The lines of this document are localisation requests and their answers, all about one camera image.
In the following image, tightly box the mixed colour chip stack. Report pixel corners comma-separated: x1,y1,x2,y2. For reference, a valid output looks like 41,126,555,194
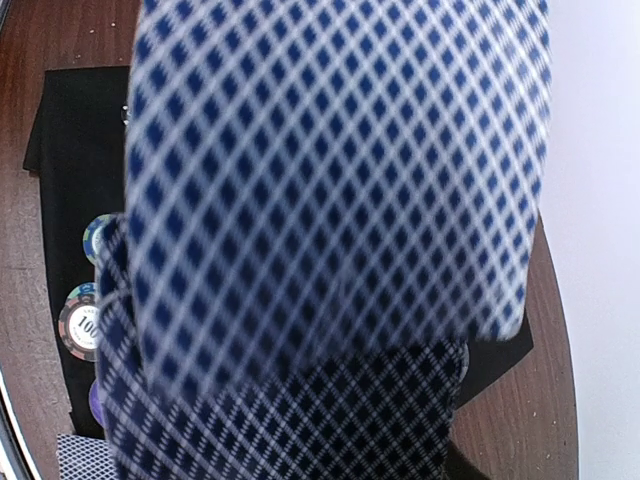
58,282,98,363

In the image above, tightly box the purple small blind button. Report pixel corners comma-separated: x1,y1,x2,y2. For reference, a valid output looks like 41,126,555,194
88,380,105,428

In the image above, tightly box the black poker play mat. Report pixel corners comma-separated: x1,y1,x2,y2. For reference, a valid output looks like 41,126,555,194
23,67,534,438

